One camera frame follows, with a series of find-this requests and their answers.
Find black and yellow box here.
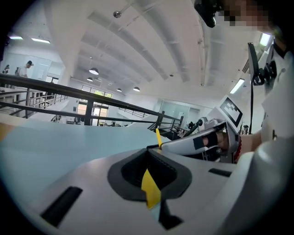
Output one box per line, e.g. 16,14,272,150
141,168,162,210

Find white printed t-shirt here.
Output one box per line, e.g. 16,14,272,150
261,41,294,149

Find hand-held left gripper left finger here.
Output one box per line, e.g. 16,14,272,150
107,148,150,202

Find black chest-mounted device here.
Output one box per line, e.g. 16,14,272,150
247,42,278,135

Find glass entrance doors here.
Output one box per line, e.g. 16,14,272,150
77,84,113,126

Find small yellow utility knife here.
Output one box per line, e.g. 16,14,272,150
155,128,163,148

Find black head-worn camera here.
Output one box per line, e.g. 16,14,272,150
194,0,221,28

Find thin-bar metal railing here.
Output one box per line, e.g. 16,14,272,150
0,88,69,116
118,107,148,119

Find red bead bracelet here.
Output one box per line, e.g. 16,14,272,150
236,136,243,158

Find person's right forearm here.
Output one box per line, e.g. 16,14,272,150
238,132,264,154

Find person's right hand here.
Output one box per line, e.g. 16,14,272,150
216,132,228,151

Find person's face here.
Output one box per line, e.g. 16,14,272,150
218,0,277,32

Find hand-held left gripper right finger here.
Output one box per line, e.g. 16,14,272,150
147,148,192,230

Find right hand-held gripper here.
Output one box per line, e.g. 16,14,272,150
160,95,244,164

